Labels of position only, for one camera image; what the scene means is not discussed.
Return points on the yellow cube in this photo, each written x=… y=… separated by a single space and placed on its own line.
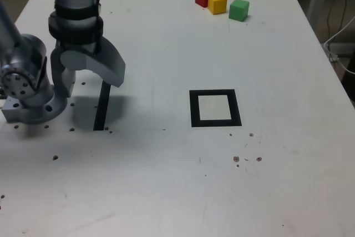
x=217 y=4

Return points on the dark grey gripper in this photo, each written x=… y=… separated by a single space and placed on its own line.
x=83 y=48

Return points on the black tape square outline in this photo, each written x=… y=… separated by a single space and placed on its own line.
x=194 y=109

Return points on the black tape strip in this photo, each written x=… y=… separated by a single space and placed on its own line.
x=100 y=109

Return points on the green cube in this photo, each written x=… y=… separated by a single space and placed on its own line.
x=238 y=9

